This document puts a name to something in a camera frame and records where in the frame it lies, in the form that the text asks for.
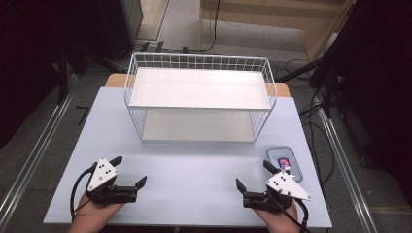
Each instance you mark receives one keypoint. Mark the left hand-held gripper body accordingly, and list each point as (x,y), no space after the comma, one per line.
(103,176)

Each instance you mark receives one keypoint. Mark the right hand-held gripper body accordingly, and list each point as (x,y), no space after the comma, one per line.
(285,189)

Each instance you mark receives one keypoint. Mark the person's right hand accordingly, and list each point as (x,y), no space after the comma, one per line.
(278,218)

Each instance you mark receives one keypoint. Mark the person's left hand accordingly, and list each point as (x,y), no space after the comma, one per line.
(94,212)

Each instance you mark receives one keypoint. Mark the red and blue packet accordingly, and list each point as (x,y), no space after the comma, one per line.
(284,162)

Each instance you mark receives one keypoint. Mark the black metal stand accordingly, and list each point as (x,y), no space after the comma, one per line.
(63,74)
(327,81)

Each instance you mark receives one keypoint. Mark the black cabinet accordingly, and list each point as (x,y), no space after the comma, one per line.
(126,29)

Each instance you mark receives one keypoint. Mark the black curtain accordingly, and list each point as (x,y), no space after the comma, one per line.
(382,81)
(29,48)

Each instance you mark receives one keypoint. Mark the metal floor rail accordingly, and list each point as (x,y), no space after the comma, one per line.
(346,168)
(35,152)

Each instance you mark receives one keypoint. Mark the wooden frame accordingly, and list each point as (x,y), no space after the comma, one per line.
(324,32)

